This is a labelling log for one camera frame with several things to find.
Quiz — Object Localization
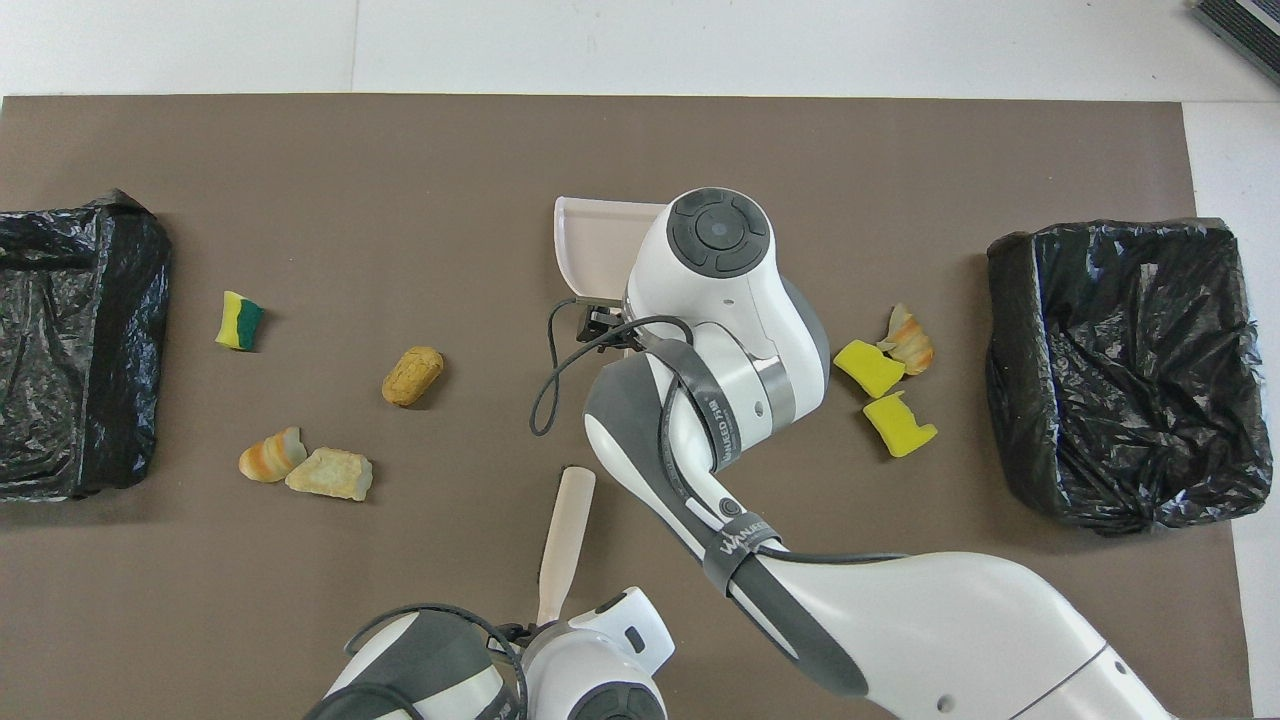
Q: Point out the dark ribbed box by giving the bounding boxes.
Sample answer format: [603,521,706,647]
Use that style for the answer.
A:
[1190,0,1280,86]

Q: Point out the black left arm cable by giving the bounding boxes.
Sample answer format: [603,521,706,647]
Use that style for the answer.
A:
[343,603,528,720]

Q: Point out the brown table mat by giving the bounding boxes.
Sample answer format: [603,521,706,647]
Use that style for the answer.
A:
[0,95,1256,720]

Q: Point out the yellow green scrub sponge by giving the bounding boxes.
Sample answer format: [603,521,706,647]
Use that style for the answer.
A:
[215,291,265,352]

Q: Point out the pale bread chunk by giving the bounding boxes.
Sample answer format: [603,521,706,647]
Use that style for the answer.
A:
[285,447,374,502]

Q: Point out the pale orange croissant piece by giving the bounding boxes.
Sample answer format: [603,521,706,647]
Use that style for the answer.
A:
[877,303,936,377]

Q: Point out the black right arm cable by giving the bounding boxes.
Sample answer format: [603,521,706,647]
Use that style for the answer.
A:
[529,297,906,567]

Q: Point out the brown oval bun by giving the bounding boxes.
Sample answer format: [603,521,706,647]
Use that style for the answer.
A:
[381,345,445,408]

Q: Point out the beige plastic dustpan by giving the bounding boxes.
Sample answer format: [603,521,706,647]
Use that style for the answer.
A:
[553,196,669,306]

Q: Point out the bin with black bag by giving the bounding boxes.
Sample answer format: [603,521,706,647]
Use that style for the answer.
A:
[0,189,172,502]
[985,218,1274,535]

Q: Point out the striped orange croissant piece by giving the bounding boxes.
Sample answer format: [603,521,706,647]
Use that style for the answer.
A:
[238,427,308,484]

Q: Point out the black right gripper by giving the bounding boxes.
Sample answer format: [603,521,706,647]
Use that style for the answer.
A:
[577,303,641,351]

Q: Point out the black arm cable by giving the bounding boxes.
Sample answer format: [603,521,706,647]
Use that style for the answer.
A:
[343,603,528,720]
[529,297,906,567]

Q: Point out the yellow sponge piece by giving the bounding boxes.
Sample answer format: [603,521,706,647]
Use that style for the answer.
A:
[863,391,939,459]
[833,339,907,400]

